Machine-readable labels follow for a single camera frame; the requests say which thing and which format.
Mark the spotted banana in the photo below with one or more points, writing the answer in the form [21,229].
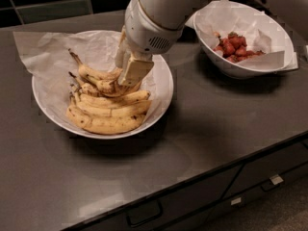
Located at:
[84,87]
[106,82]

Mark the yellow banana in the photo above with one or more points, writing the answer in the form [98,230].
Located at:
[128,97]
[141,107]
[104,125]

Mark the large white banana bowl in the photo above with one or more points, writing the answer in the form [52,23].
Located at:
[158,81]

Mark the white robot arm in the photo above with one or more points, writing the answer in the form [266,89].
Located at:
[173,14]

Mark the dark left drawer front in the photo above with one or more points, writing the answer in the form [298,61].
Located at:
[175,204]

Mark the dark drawer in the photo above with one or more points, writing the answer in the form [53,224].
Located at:
[175,204]
[263,168]

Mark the lower yellow banana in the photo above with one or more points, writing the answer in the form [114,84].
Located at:
[141,107]

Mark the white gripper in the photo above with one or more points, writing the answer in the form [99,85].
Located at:
[144,33]

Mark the white paper under bananas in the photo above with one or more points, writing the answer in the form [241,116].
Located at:
[46,56]

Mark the right drawer handle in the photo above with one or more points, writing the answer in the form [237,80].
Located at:
[272,183]

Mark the dark right drawer front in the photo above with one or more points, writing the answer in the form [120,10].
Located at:
[263,168]

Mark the front bottom yellow banana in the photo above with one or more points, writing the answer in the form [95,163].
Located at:
[104,125]

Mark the white strawberry bowl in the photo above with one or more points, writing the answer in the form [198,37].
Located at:
[218,64]

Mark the left drawer handle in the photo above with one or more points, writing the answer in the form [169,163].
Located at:
[144,213]

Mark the white paper under strawberries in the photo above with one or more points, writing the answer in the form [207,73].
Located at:
[231,20]

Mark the drawer handle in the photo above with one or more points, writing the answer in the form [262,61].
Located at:
[272,183]
[144,213]

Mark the middle yellow banana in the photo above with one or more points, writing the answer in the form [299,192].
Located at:
[128,97]

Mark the red strawberries pile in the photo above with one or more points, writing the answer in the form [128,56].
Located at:
[233,48]

